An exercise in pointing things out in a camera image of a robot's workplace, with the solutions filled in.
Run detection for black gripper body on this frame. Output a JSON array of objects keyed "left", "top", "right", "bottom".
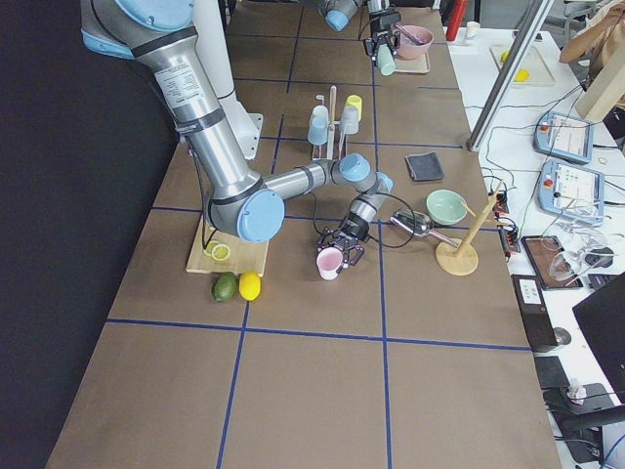
[
  {"left": 368, "top": 13, "right": 401, "bottom": 45},
  {"left": 318, "top": 219, "right": 369, "bottom": 247}
]

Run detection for pink cup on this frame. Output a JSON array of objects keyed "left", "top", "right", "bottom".
[{"left": 315, "top": 246, "right": 343, "bottom": 280}]

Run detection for mint green cup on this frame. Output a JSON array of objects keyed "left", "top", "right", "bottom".
[{"left": 375, "top": 44, "right": 396, "bottom": 76}]

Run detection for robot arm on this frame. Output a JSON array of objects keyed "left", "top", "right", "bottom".
[
  {"left": 80, "top": 1, "right": 393, "bottom": 274},
  {"left": 313, "top": 0, "right": 401, "bottom": 75}
]

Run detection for yellow cup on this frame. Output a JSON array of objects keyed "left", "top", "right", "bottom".
[{"left": 345, "top": 94, "right": 362, "bottom": 121}]

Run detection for white paper cup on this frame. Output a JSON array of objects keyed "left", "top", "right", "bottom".
[{"left": 465, "top": 21, "right": 480, "bottom": 40}]

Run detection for grey cup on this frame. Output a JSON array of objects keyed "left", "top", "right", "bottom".
[{"left": 339, "top": 106, "right": 359, "bottom": 135}]

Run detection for light blue cup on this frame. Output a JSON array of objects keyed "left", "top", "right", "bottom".
[{"left": 308, "top": 114, "right": 328, "bottom": 146}]

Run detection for pink bowl with ice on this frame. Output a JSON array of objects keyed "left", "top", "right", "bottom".
[{"left": 396, "top": 24, "right": 434, "bottom": 61}]

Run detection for beige Rabbit tray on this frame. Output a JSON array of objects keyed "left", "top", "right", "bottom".
[{"left": 395, "top": 48, "right": 431, "bottom": 74}]

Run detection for steel scoop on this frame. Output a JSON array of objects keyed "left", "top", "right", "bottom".
[{"left": 390, "top": 208, "right": 459, "bottom": 248}]

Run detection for wooden cutting board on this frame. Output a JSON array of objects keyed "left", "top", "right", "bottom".
[{"left": 186, "top": 218, "right": 269, "bottom": 277}]

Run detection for yellow lemon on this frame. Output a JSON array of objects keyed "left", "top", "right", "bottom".
[{"left": 238, "top": 271, "right": 262, "bottom": 301}]

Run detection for mint green bowl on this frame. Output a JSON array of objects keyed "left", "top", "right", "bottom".
[{"left": 426, "top": 189, "right": 468, "bottom": 226}]

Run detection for grey folded cloth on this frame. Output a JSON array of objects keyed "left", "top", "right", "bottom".
[{"left": 405, "top": 151, "right": 444, "bottom": 182}]

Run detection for lemon slice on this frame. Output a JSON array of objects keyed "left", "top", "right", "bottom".
[
  {"left": 211, "top": 243, "right": 231, "bottom": 262},
  {"left": 203, "top": 240, "right": 220, "bottom": 257}
]

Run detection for wooden mug tree stand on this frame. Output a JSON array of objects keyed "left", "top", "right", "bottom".
[{"left": 435, "top": 181, "right": 503, "bottom": 277}]

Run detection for green avocado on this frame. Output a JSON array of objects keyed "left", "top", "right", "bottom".
[{"left": 211, "top": 272, "right": 237, "bottom": 302}]

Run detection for yellow fruit on tray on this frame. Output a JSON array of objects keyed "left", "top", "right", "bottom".
[{"left": 515, "top": 69, "right": 529, "bottom": 83}]

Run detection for beige fruit tray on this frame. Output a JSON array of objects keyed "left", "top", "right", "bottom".
[{"left": 489, "top": 44, "right": 556, "bottom": 87}]

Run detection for black tablet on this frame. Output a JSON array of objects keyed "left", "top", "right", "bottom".
[{"left": 521, "top": 235, "right": 583, "bottom": 290}]

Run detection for far teach pendant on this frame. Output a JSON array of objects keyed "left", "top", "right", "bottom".
[{"left": 533, "top": 110, "right": 594, "bottom": 164}]

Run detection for teach pendant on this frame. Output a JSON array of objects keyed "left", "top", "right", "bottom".
[
  {"left": 533, "top": 110, "right": 594, "bottom": 164},
  {"left": 537, "top": 159, "right": 604, "bottom": 226}
]

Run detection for safety glasses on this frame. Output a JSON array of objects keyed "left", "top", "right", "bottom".
[{"left": 549, "top": 249, "right": 591, "bottom": 286}]

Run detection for person at desk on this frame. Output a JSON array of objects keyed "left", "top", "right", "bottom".
[{"left": 560, "top": 1, "right": 624, "bottom": 85}]

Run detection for near teach pendant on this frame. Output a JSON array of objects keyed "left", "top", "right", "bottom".
[{"left": 537, "top": 159, "right": 604, "bottom": 226}]

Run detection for black computer mouse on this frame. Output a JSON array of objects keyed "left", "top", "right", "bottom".
[{"left": 584, "top": 247, "right": 614, "bottom": 269}]

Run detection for black laptop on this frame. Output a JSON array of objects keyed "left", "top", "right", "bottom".
[{"left": 572, "top": 274, "right": 625, "bottom": 392}]

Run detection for aluminium frame post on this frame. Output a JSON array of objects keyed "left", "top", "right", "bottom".
[{"left": 466, "top": 0, "right": 554, "bottom": 152}]

